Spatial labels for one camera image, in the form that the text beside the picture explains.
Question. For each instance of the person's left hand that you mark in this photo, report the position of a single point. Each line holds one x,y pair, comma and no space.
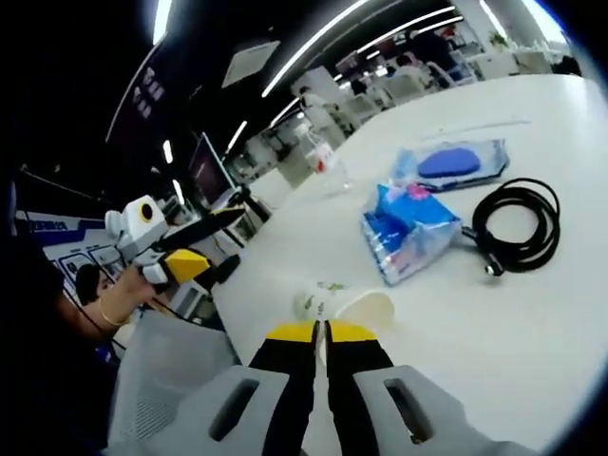
133,292

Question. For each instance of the white paper cup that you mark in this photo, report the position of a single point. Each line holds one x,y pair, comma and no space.
351,309

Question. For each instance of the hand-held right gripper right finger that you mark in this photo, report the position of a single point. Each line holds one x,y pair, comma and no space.
361,380

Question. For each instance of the blue packet with dark disc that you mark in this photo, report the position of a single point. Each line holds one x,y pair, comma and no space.
449,164

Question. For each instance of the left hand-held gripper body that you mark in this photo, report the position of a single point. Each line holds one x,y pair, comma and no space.
138,228

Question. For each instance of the short ceiling light strip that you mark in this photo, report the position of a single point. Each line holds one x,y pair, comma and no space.
161,21

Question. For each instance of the blue white wall board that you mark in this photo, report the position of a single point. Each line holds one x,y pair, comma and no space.
62,228

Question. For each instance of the long ceiling light strip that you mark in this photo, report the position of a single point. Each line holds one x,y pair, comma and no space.
309,52

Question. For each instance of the white table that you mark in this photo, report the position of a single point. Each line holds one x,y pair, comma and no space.
451,356

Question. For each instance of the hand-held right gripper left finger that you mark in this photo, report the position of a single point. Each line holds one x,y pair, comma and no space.
275,380

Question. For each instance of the grey mesh office chair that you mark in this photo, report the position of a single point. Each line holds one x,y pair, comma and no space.
161,370

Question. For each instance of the black clamp at table edge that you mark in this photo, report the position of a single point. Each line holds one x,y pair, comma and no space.
225,268

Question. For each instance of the blue tissue pack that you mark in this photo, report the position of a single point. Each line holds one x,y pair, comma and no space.
408,233

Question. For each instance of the clear water bottle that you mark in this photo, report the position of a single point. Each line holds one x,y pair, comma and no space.
330,164

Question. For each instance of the green potted plant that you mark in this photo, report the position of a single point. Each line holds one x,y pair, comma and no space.
499,39

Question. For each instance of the ceiling air vent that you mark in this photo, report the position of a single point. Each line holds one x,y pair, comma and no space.
249,64

